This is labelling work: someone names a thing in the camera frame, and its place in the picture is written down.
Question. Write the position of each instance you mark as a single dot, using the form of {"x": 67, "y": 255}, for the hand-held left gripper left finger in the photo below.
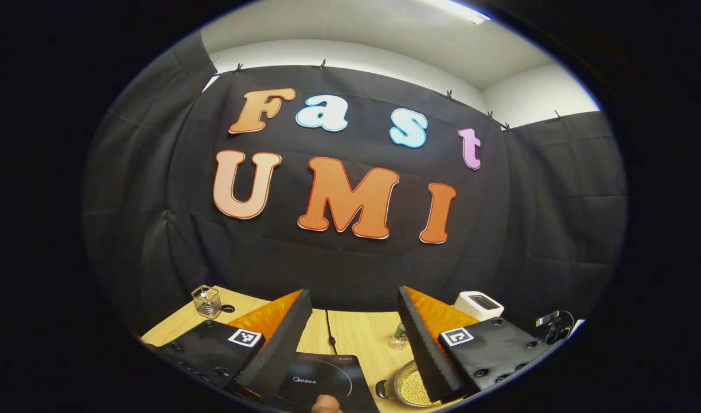
{"x": 281, "y": 344}

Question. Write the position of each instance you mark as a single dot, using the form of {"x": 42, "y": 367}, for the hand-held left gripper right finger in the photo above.
{"x": 428, "y": 350}

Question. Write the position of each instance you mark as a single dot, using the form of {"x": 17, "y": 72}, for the pile of yellow soybeans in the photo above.
{"x": 413, "y": 390}

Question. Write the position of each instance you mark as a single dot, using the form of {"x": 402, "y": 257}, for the black induction cooktop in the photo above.
{"x": 327, "y": 378}

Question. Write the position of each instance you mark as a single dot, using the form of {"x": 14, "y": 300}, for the clear plastic water bottle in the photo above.
{"x": 400, "y": 338}

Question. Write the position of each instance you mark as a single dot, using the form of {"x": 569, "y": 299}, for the white toaster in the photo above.
{"x": 478, "y": 304}

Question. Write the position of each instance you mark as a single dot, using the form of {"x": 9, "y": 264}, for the black backdrop cloth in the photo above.
{"x": 155, "y": 201}

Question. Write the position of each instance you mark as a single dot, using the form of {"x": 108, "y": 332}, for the row of black cloth clips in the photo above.
{"x": 322, "y": 64}

